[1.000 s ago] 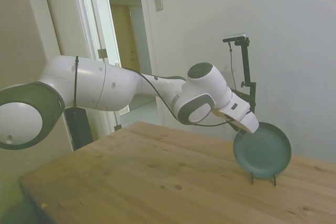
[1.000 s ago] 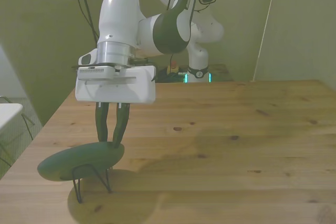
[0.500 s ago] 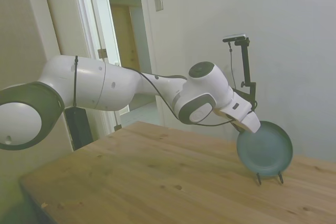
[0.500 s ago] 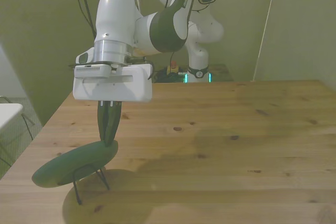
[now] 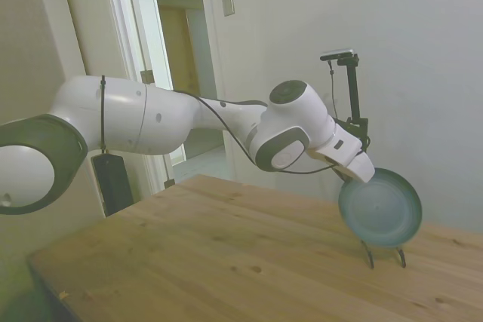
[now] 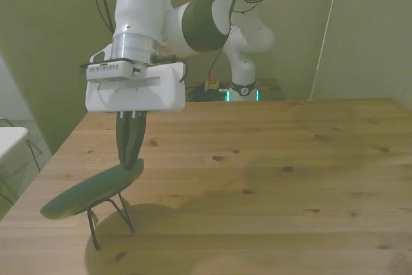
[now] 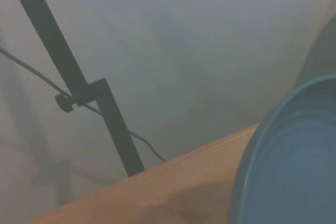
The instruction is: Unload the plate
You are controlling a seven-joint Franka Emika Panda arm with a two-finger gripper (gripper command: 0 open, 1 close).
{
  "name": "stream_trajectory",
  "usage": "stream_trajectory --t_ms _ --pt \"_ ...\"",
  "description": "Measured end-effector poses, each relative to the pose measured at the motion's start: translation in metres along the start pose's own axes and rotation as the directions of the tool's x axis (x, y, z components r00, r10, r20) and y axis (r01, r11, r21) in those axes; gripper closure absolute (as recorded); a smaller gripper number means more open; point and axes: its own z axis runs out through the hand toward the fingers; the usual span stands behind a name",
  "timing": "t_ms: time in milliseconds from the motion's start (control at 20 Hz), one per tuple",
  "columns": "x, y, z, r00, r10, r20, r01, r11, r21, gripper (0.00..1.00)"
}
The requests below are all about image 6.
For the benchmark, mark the yellow emergency stop button box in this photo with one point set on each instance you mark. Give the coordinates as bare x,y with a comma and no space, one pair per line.
211,85

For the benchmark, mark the metal side table frame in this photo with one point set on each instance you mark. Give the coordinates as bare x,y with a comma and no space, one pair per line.
33,154

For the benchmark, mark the dark green plate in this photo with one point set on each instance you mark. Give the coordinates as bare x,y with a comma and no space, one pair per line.
90,191

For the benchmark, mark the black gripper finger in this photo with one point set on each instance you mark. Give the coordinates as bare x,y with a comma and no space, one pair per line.
120,136
136,139

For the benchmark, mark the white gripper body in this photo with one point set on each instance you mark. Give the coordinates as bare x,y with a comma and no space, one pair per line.
145,94

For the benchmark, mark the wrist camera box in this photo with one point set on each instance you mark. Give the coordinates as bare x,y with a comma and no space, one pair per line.
107,70

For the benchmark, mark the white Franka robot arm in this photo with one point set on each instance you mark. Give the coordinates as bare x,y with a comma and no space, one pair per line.
138,4

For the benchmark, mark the white side table top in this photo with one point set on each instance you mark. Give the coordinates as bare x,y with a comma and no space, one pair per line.
9,139

